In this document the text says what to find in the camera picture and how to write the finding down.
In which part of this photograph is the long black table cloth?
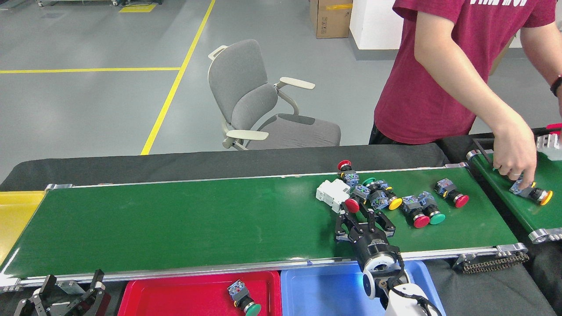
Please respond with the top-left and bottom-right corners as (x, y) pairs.
(0, 143), (450, 191)

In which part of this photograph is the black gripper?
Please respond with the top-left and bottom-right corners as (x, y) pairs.
(335, 211), (401, 272)

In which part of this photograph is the long green conveyor belt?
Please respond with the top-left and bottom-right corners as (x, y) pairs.
(0, 162), (530, 294)

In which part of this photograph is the black cloth under short conveyor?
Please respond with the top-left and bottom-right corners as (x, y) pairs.
(439, 127), (562, 316)

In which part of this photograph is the person's right hand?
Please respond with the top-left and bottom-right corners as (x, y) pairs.
(492, 122), (539, 190)

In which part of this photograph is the brown cardboard box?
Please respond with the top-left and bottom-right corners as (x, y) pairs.
(310, 0), (354, 39)

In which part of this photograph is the person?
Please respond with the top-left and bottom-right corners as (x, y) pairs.
(369, 0), (562, 190)

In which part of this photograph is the short green conveyor belt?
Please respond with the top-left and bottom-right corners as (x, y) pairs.
(466, 149), (562, 244)

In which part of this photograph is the black metal frame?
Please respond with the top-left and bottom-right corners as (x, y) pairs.
(473, 138), (496, 166)

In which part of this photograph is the grey office chair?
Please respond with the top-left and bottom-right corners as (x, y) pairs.
(208, 39), (342, 151)

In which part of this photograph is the red plastic tray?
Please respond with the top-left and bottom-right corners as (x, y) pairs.
(117, 270), (282, 316)

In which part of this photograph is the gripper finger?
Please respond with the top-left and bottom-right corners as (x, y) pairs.
(15, 275), (57, 316)
(66, 269), (107, 316)

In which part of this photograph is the yellow plastic bin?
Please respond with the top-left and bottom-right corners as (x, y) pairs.
(0, 191), (47, 266)

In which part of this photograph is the black drive chain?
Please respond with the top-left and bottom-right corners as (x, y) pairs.
(454, 251), (530, 275)

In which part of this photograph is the blue plastic tray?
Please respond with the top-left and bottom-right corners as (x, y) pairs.
(280, 260), (446, 316)

